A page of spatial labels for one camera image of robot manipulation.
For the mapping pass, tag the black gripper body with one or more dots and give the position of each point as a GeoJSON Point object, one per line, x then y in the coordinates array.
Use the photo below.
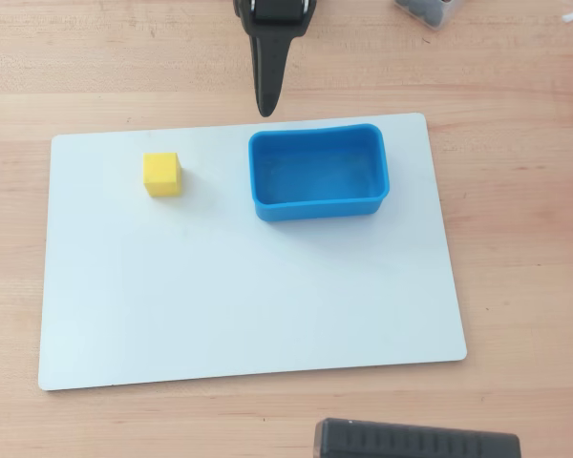
{"type": "Point", "coordinates": [267, 10]}

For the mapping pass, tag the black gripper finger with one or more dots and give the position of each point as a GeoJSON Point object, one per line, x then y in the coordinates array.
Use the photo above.
{"type": "Point", "coordinates": [271, 71]}
{"type": "Point", "coordinates": [253, 62]}

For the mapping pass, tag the yellow cube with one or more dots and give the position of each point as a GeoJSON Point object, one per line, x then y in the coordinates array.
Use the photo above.
{"type": "Point", "coordinates": [161, 174]}

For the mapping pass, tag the blue rectangular bin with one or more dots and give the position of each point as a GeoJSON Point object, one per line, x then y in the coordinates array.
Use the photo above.
{"type": "Point", "coordinates": [317, 174]}

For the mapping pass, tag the white rectangular mat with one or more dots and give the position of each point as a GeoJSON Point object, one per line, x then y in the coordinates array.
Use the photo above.
{"type": "Point", "coordinates": [239, 296]}

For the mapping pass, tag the clear plastic container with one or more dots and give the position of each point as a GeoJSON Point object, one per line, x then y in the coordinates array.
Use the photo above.
{"type": "Point", "coordinates": [427, 10]}

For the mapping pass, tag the small white plastic piece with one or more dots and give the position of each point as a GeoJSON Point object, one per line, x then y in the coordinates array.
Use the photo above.
{"type": "Point", "coordinates": [572, 15]}

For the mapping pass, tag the black ribbed device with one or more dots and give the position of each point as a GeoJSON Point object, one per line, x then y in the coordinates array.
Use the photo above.
{"type": "Point", "coordinates": [415, 441]}

